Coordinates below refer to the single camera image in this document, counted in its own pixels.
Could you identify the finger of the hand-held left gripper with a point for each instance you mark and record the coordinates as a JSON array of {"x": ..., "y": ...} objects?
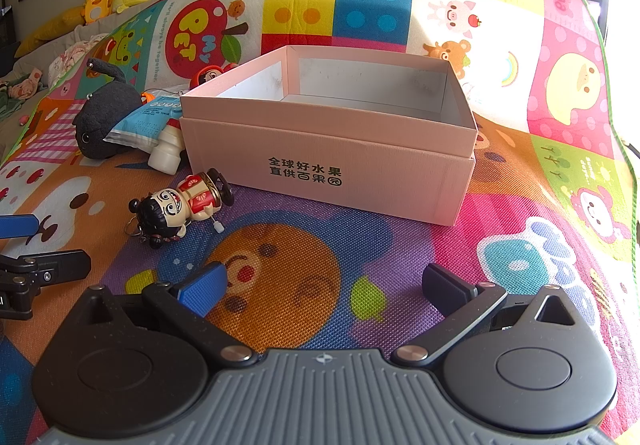
[
  {"x": 20, "y": 226},
  {"x": 65, "y": 265}
]

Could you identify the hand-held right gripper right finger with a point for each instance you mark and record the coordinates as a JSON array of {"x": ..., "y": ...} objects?
[{"x": 442, "y": 282}]

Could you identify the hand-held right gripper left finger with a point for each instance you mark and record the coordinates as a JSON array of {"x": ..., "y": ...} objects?
[{"x": 205, "y": 287}]

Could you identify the wind-up doll black hair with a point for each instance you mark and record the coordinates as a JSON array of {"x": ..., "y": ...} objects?
[{"x": 190, "y": 205}]

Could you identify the small white bottle red cap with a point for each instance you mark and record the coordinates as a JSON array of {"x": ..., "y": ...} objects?
[{"x": 165, "y": 155}]

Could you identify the black plush toy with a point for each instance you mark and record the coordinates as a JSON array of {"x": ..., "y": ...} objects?
[{"x": 107, "y": 110}]

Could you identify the blue and white packet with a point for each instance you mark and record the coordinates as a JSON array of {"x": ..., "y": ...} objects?
[{"x": 145, "y": 120}]

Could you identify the pink cardboard box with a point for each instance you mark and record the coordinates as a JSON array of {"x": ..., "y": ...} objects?
[{"x": 325, "y": 150}]

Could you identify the small orange toy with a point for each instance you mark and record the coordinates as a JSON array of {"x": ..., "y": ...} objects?
[{"x": 146, "y": 98}]

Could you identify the red figure toy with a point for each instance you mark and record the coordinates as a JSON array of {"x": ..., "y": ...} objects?
[{"x": 207, "y": 75}]

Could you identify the grey sofa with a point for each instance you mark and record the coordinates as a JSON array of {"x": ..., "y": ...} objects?
[{"x": 12, "y": 135}]

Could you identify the pink floral clothes pile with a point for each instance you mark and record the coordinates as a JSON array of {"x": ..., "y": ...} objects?
[{"x": 70, "y": 57}]

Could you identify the yellow pillow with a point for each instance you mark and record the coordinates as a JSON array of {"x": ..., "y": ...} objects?
[{"x": 55, "y": 27}]

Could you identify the colourful cartoon play mat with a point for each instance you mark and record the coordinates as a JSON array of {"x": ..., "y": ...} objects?
[{"x": 500, "y": 75}]

